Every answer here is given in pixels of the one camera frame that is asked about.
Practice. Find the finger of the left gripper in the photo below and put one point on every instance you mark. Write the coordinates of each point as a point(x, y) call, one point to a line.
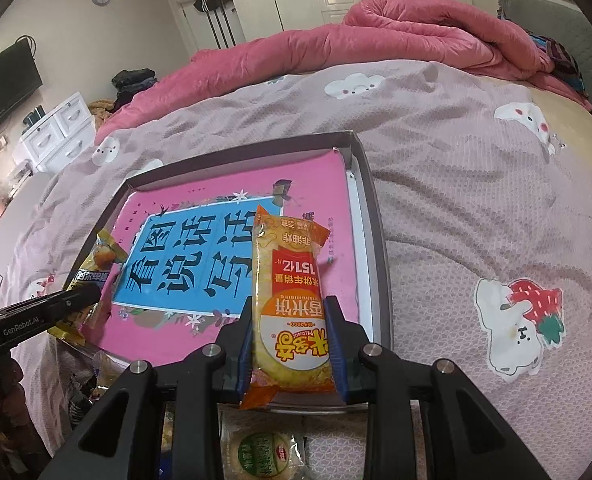
point(31, 317)

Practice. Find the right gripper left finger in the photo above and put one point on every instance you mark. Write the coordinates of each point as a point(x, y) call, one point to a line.
point(121, 437)

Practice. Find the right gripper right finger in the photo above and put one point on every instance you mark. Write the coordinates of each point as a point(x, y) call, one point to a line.
point(431, 415)

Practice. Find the orange rice cracker packet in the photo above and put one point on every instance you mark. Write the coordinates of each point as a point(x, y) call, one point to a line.
point(290, 346)

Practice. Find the yellow snack packet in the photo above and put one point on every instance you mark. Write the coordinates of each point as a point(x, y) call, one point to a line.
point(95, 269)

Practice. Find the left hand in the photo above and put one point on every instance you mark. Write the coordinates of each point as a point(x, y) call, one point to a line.
point(23, 454)

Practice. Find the white curved desk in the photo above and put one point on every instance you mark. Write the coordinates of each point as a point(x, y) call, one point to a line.
point(17, 217)

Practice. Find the round green biscuit packet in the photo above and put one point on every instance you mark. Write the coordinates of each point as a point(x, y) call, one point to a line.
point(262, 445)

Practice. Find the white drawer cabinet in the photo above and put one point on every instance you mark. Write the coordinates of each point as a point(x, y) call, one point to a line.
point(58, 138)

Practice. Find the pink book blue title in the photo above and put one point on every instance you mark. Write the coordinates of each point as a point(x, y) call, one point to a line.
point(189, 254)

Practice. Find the brown fuzzy blanket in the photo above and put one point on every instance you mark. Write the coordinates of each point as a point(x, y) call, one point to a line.
point(101, 110)

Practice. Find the dark cardboard box tray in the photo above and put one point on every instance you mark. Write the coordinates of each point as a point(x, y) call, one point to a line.
point(373, 289)

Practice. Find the dark folded clothes pile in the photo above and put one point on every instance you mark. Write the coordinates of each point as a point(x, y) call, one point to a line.
point(130, 82)

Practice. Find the mauve patterned bedsheet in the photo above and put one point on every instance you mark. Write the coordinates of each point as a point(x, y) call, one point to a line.
point(476, 180)

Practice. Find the striped colourful clothes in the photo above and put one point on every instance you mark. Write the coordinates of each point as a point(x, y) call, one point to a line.
point(566, 67)

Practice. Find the pink folded quilt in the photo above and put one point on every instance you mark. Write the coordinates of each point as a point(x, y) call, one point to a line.
point(447, 31)

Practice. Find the grey padded headboard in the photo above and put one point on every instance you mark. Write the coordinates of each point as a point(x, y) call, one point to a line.
point(566, 26)

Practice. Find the black wall television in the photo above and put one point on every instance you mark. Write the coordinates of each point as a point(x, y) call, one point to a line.
point(19, 76)

